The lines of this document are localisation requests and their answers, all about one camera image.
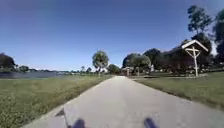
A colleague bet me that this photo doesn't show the palm tree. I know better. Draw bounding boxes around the palm tree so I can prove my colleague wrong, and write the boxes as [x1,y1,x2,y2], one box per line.
[92,50,110,77]

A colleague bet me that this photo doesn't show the grass lawn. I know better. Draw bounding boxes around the grass lawn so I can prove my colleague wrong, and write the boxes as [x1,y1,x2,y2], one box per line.
[133,70,224,111]

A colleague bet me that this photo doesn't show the wide grass field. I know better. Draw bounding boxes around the wide grass field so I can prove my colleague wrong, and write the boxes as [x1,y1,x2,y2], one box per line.
[0,74,114,128]

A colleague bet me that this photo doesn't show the grey concrete path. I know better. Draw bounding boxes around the grey concrete path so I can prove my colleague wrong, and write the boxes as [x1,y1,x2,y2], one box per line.
[21,75,224,128]

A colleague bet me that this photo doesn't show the wooden roofed sign post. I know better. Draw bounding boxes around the wooden roofed sign post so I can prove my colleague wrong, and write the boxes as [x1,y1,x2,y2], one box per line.
[181,39,209,78]

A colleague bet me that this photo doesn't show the trees across lake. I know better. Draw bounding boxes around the trees across lake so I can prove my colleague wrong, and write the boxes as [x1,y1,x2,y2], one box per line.
[0,52,54,74]

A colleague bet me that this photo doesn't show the lake water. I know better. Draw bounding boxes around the lake water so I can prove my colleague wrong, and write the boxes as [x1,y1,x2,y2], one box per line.
[0,71,68,80]

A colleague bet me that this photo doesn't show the robot's own part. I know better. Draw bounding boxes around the robot's own part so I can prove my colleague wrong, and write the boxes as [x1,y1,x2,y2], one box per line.
[143,117,158,128]
[71,118,86,128]

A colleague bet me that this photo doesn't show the row of dark trees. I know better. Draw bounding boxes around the row of dark trees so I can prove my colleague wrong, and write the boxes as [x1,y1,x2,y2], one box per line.
[121,4,224,77]

